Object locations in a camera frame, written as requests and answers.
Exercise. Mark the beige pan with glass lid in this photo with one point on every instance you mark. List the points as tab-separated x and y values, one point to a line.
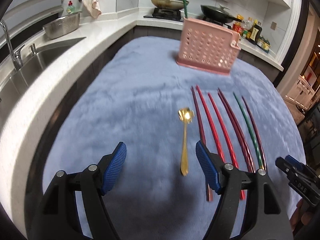
168	4

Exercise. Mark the dark maroon chopstick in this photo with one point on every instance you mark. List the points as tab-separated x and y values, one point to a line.
209	192

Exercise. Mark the green dish soap bottle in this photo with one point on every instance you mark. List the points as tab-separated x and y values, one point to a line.
70	8

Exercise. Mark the dark soy sauce bottle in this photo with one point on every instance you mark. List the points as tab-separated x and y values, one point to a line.
254	32

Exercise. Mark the pink perforated utensil holder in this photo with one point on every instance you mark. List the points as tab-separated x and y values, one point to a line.
207	46

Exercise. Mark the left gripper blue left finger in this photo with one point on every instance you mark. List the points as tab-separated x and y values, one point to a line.
112	164

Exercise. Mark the clear oil bottle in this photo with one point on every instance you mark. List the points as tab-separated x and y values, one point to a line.
247	24

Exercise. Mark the black gas stove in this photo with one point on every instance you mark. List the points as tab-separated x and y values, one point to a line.
175	15

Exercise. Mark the steel faucet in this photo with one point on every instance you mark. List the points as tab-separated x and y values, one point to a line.
15	55

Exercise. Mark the small gold spoon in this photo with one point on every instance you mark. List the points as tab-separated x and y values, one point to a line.
186	115

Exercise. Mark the bright red chopstick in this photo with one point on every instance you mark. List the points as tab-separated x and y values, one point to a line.
211	124
225	133

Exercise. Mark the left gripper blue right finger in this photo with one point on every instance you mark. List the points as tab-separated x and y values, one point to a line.
211	166

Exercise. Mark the black wok with lid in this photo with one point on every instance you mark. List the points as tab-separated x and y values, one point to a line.
218	14

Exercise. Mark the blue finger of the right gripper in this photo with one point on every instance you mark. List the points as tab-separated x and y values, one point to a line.
292	161

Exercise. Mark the green spice jar rack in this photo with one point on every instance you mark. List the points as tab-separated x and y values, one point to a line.
263	44

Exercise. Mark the blue fleece table mat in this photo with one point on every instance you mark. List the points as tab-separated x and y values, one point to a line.
135	99

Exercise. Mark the person's hand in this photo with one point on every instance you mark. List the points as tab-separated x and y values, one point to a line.
300	216

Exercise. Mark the steel colander bowl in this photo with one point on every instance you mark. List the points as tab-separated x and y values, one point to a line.
62	26

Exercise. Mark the dark red chopstick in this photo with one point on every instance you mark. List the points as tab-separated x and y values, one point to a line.
239	133
236	110

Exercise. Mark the steel sink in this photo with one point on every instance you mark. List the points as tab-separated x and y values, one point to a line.
18	82

